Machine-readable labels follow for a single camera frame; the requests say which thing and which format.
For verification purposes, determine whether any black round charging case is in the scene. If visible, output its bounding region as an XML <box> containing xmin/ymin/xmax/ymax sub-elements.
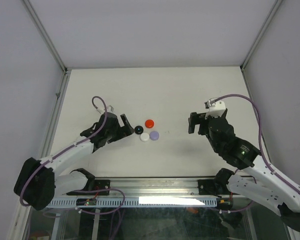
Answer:
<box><xmin>134</xmin><ymin>125</ymin><xmax>144</xmax><ymax>135</ymax></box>

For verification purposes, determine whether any white round charging case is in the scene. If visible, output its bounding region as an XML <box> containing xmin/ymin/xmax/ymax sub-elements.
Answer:
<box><xmin>139</xmin><ymin>132</ymin><xmax>150</xmax><ymax>142</ymax></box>

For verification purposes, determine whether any orange round charging case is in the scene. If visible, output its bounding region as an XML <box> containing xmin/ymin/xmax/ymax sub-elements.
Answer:
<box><xmin>144</xmin><ymin>119</ymin><xmax>155</xmax><ymax>129</ymax></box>

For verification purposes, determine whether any purple round earbud charging case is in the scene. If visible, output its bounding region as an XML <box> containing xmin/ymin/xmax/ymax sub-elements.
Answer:
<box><xmin>149</xmin><ymin>131</ymin><xmax>160</xmax><ymax>141</ymax></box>

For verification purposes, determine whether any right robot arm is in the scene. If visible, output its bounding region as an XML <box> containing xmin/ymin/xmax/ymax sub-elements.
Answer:
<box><xmin>188</xmin><ymin>112</ymin><xmax>300</xmax><ymax>232</ymax></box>

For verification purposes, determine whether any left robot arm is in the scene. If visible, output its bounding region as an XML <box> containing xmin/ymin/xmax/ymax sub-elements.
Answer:
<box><xmin>13</xmin><ymin>112</ymin><xmax>134</xmax><ymax>211</ymax></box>

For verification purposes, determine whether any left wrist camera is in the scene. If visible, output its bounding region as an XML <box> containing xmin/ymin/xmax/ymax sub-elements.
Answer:
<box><xmin>96</xmin><ymin>105</ymin><xmax>115</xmax><ymax>115</ymax></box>

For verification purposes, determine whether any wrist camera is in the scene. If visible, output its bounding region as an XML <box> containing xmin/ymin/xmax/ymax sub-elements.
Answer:
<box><xmin>96</xmin><ymin>105</ymin><xmax>115</xmax><ymax>115</ymax></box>
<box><xmin>204</xmin><ymin>98</ymin><xmax>227</xmax><ymax>119</ymax></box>

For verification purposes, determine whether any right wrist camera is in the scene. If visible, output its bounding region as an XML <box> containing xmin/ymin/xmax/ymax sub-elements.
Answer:
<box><xmin>204</xmin><ymin>98</ymin><xmax>227</xmax><ymax>119</ymax></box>

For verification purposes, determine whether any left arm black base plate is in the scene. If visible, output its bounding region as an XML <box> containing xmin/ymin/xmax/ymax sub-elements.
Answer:
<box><xmin>66</xmin><ymin>179</ymin><xmax>111</xmax><ymax>196</ymax></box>

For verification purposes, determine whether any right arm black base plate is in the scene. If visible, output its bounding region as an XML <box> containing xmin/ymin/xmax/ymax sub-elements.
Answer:
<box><xmin>197</xmin><ymin>179</ymin><xmax>231</xmax><ymax>198</ymax></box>

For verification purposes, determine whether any aluminium mounting rail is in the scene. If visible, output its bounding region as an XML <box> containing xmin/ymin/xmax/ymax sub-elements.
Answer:
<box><xmin>54</xmin><ymin>176</ymin><xmax>231</xmax><ymax>198</ymax></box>

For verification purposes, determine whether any white slotted cable duct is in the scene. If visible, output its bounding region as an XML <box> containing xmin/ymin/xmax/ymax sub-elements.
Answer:
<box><xmin>47</xmin><ymin>196</ymin><xmax>217</xmax><ymax>209</ymax></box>

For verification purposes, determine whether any aluminium frame post left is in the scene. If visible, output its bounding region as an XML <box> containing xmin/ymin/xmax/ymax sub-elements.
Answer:
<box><xmin>20</xmin><ymin>0</ymin><xmax>67</xmax><ymax>73</ymax></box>

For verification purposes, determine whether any aluminium frame post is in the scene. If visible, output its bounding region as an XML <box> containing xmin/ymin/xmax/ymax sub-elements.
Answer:
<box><xmin>240</xmin><ymin>0</ymin><xmax>284</xmax><ymax>72</ymax></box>
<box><xmin>20</xmin><ymin>0</ymin><xmax>67</xmax><ymax>73</ymax></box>

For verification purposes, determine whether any aluminium frame post right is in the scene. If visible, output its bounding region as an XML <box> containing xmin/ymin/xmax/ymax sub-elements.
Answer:
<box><xmin>240</xmin><ymin>0</ymin><xmax>284</xmax><ymax>72</ymax></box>

